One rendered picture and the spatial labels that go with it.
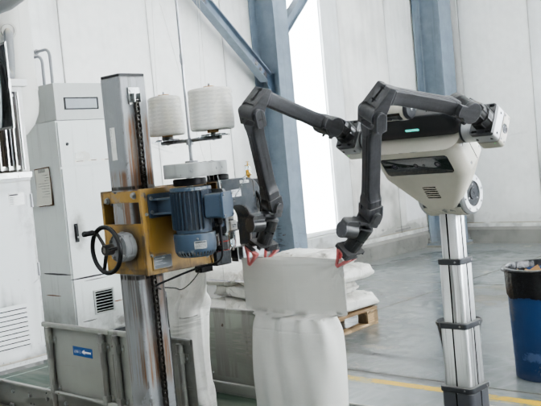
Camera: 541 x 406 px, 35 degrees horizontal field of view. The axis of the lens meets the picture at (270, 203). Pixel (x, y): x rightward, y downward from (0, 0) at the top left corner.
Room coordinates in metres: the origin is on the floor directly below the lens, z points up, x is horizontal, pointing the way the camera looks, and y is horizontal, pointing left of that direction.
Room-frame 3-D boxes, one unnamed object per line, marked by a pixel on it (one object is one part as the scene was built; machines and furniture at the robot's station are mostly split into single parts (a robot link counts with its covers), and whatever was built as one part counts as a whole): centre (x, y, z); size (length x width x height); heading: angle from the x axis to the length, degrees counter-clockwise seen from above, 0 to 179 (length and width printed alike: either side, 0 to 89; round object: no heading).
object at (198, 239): (3.03, 0.28, 1.21); 0.15 x 0.15 x 0.25
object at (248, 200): (3.49, 0.23, 1.21); 0.30 x 0.25 x 0.30; 47
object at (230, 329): (3.99, 0.37, 0.54); 1.05 x 0.02 x 0.41; 47
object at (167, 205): (3.06, 0.37, 1.27); 0.12 x 0.09 x 0.09; 137
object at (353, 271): (6.72, -0.43, 0.44); 0.68 x 0.44 x 0.15; 137
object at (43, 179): (6.93, 1.84, 1.34); 0.24 x 0.04 x 0.32; 47
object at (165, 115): (3.32, 0.38, 1.61); 0.15 x 0.14 x 0.17; 47
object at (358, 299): (6.72, -0.45, 0.20); 0.67 x 0.43 x 0.15; 137
